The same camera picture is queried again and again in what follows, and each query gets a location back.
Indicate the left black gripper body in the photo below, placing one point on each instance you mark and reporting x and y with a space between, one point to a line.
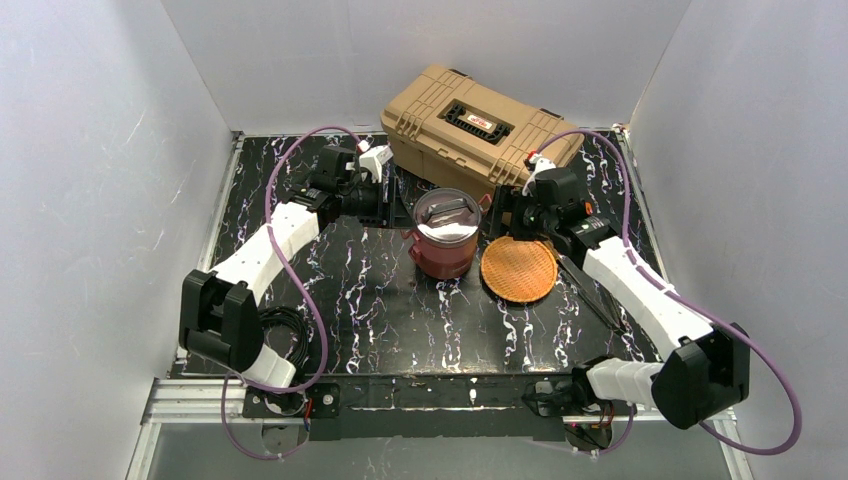
386 203

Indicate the tan plastic toolbox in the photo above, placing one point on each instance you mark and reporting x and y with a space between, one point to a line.
453 132

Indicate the dark transparent round lid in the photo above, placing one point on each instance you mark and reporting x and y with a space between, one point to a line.
447 216

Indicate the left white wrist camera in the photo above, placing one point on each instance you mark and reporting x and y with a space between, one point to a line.
373 159

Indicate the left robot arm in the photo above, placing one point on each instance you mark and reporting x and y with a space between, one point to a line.
219 317

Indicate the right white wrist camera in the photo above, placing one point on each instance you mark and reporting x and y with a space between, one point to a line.
536 164

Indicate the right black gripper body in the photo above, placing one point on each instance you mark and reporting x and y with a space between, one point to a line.
506 216

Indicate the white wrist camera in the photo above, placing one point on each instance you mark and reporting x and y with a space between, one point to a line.
536 164
373 159

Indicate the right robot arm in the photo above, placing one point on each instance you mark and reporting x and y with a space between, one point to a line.
702 370

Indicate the red steel lunch bowl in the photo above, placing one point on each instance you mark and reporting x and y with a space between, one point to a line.
438 259

